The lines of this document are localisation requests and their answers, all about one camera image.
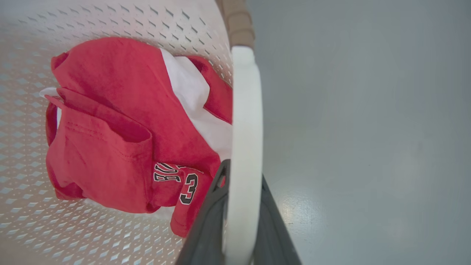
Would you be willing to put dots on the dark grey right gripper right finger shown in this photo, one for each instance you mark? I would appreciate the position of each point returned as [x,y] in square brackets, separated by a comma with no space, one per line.
[274,243]

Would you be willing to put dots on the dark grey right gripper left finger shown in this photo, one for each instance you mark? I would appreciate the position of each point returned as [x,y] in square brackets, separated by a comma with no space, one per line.
[204,235]

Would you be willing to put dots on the white perforated laundry basket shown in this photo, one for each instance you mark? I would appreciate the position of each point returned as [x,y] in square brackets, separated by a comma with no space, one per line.
[245,129]

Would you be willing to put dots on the white garment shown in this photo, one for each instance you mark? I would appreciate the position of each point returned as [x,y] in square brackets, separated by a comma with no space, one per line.
[191,88]

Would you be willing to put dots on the red basketball jersey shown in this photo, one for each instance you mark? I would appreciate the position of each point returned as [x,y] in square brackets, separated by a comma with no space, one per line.
[121,110]

